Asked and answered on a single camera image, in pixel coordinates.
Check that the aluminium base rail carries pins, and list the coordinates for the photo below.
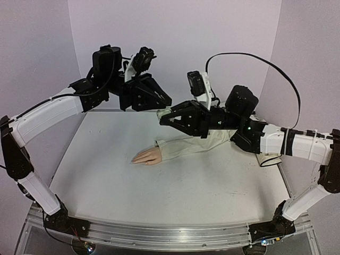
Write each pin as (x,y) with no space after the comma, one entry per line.
(166,238)

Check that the beige sleeve cloth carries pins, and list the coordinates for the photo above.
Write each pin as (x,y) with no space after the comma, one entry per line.
(190,145)

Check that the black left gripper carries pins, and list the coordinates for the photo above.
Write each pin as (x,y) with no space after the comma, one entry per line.
(143,94)

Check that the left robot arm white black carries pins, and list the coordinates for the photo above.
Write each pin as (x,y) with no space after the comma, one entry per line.
(110,74)

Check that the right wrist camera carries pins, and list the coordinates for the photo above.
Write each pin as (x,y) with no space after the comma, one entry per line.
(200,88)

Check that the clear nail polish bottle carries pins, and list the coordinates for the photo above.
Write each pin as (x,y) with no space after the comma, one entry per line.
(161,112)

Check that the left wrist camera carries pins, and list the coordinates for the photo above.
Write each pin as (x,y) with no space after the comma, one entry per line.
(138,63)

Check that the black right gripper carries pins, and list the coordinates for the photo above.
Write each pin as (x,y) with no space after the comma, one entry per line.
(205,122)

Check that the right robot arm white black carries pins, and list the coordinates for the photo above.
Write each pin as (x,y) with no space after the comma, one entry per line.
(256,136)

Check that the mannequin hand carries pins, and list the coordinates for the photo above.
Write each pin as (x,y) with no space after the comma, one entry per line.
(148,157)

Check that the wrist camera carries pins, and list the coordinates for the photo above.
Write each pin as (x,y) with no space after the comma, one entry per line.
(138,63)
(200,88)

